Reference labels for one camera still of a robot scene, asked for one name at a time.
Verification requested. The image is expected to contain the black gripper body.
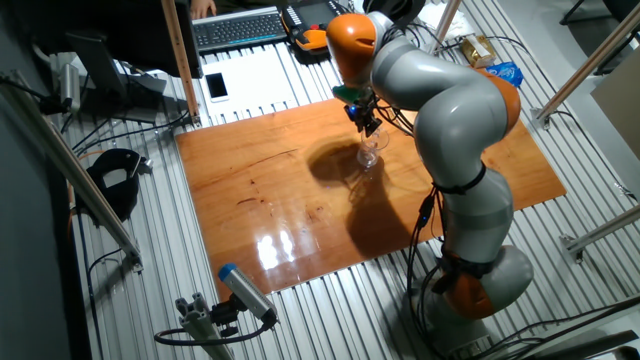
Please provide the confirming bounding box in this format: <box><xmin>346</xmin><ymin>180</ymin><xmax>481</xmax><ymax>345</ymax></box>
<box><xmin>343</xmin><ymin>97</ymin><xmax>381</xmax><ymax>129</ymax></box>

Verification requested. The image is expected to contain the person's bare hand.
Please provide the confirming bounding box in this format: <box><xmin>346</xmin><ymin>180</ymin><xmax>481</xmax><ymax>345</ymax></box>
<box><xmin>189</xmin><ymin>0</ymin><xmax>217</xmax><ymax>20</ymax></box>

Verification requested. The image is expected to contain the orange black teach pendant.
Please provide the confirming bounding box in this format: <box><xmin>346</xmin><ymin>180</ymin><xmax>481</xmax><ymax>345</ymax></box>
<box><xmin>280</xmin><ymin>0</ymin><xmax>351</xmax><ymax>53</ymax></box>

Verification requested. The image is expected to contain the black round fan housing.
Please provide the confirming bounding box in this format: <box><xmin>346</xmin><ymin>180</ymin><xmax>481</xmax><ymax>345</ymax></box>
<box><xmin>362</xmin><ymin>0</ymin><xmax>426</xmax><ymax>24</ymax></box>

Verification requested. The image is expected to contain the white paper sheet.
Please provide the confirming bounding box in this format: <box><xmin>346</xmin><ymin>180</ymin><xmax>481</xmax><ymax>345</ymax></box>
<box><xmin>199</xmin><ymin>47</ymin><xmax>301</xmax><ymax>121</ymax></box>

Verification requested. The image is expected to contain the brown wooden board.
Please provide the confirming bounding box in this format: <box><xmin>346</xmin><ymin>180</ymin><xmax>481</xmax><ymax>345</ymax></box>
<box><xmin>174</xmin><ymin>92</ymin><xmax>569</xmax><ymax>303</ymax></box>

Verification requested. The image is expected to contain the yellow packet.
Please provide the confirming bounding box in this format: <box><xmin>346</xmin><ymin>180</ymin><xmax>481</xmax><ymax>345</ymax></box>
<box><xmin>459</xmin><ymin>33</ymin><xmax>498</xmax><ymax>69</ymax></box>

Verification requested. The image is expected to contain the white crumpled paper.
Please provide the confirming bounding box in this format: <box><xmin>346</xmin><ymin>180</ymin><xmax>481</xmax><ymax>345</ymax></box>
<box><xmin>417</xmin><ymin>3</ymin><xmax>474</xmax><ymax>44</ymax></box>

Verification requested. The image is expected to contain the blue tissue packet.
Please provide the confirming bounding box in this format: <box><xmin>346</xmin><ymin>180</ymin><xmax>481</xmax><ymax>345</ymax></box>
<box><xmin>485</xmin><ymin>61</ymin><xmax>525</xmax><ymax>89</ymax></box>

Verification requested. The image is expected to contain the white smartphone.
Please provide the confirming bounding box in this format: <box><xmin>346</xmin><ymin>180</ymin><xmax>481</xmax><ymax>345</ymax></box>
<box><xmin>205</xmin><ymin>72</ymin><xmax>230</xmax><ymax>104</ymax></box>

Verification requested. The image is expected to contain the black keyboard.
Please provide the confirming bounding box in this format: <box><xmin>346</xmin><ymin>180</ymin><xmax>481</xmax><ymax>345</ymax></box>
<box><xmin>191</xmin><ymin>6</ymin><xmax>289</xmax><ymax>55</ymax></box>

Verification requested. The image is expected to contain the beige flat panel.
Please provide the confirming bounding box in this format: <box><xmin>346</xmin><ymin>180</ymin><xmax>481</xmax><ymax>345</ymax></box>
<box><xmin>590</xmin><ymin>47</ymin><xmax>640</xmax><ymax>161</ymax></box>

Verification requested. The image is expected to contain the black monitor with stand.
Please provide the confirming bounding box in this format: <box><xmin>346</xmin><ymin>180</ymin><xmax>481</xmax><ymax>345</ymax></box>
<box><xmin>29</xmin><ymin>0</ymin><xmax>204</xmax><ymax>125</ymax></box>

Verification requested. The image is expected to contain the short aluminium profile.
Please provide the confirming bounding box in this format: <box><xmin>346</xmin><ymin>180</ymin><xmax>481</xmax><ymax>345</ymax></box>
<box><xmin>174</xmin><ymin>292</ymin><xmax>236</xmax><ymax>360</ymax></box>

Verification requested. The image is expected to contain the dark metal bar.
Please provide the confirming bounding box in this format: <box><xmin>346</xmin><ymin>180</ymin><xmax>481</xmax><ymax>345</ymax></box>
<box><xmin>524</xmin><ymin>329</ymin><xmax>640</xmax><ymax>360</ymax></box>

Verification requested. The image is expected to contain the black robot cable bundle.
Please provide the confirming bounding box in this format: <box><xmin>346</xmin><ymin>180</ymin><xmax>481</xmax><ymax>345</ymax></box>
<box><xmin>372</xmin><ymin>19</ymin><xmax>501</xmax><ymax>360</ymax></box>

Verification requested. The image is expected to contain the thin slanted frame post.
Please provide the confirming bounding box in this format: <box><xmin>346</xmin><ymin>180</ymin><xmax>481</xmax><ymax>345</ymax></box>
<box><xmin>427</xmin><ymin>0</ymin><xmax>464</xmax><ymax>55</ymax></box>

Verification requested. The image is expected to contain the wooden frame post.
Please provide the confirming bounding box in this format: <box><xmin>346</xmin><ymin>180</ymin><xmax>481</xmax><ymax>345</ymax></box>
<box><xmin>159</xmin><ymin>0</ymin><xmax>202</xmax><ymax>126</ymax></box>

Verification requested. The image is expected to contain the silver camera with blue cap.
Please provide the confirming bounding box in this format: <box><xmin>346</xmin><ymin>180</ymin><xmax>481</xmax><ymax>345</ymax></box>
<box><xmin>217</xmin><ymin>262</ymin><xmax>279</xmax><ymax>326</ymax></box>

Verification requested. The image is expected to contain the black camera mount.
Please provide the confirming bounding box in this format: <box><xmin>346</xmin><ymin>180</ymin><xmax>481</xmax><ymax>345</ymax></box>
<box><xmin>209</xmin><ymin>294</ymin><xmax>241</xmax><ymax>337</ymax></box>

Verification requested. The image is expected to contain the aluminium post with foot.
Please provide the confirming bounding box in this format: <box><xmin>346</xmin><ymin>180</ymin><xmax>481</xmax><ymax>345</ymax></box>
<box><xmin>530</xmin><ymin>2</ymin><xmax>640</xmax><ymax>131</ymax></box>

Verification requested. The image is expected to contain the aluminium beam with bracket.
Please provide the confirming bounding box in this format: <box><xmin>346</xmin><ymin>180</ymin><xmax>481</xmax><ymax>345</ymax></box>
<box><xmin>559</xmin><ymin>204</ymin><xmax>640</xmax><ymax>264</ymax></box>

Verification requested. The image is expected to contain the black camera cable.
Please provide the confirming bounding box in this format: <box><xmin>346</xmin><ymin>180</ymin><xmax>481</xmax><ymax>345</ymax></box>
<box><xmin>153</xmin><ymin>319</ymin><xmax>277</xmax><ymax>347</ymax></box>

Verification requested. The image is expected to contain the long aluminium frame beam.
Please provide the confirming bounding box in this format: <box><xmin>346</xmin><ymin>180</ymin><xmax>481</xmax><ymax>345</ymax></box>
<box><xmin>0</xmin><ymin>74</ymin><xmax>145</xmax><ymax>274</ymax></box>

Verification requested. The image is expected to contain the small silver camera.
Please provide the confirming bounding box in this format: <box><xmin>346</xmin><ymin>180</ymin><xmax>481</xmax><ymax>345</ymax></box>
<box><xmin>58</xmin><ymin>62</ymin><xmax>82</xmax><ymax>112</ymax></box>

